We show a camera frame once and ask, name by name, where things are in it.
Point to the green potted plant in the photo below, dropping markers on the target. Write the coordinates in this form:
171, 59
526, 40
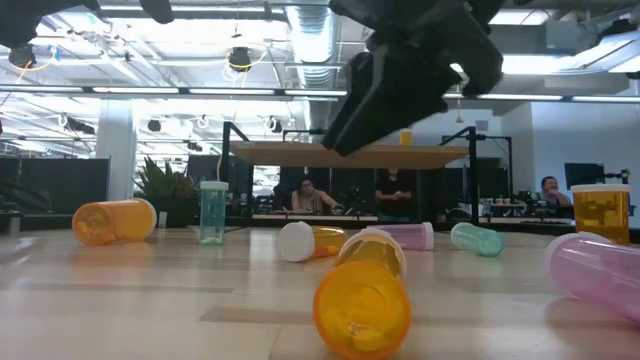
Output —
167, 192

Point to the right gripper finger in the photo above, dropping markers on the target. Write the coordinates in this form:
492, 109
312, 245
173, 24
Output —
400, 95
357, 90

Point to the pink medicine bottle white cap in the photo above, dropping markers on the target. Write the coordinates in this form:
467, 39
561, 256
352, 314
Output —
412, 236
600, 275

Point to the black room divider panel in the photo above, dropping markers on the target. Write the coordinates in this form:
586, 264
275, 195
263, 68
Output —
55, 185

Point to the black aluminium table frame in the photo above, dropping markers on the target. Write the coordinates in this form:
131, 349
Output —
40, 223

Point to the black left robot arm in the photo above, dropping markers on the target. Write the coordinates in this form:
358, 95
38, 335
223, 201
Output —
30, 20

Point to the orange medicine bottle white cap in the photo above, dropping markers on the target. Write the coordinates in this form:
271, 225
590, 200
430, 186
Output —
115, 222
300, 242
600, 215
406, 138
362, 310

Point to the wooden shelf black legs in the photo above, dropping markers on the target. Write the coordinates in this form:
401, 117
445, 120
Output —
280, 155

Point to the green medicine bottle white cap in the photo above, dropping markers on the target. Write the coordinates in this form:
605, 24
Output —
214, 215
477, 240

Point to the silver ventilation duct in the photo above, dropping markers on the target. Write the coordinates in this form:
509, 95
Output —
315, 40

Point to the white building pillar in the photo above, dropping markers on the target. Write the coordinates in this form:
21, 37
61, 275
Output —
117, 150

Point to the black ceiling spotlight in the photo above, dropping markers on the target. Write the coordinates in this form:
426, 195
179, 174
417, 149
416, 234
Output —
22, 55
240, 59

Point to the person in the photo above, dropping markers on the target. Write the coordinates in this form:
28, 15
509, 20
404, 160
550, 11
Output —
310, 197
550, 192
395, 192

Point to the black background monitor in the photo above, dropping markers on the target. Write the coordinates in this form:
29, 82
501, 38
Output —
584, 176

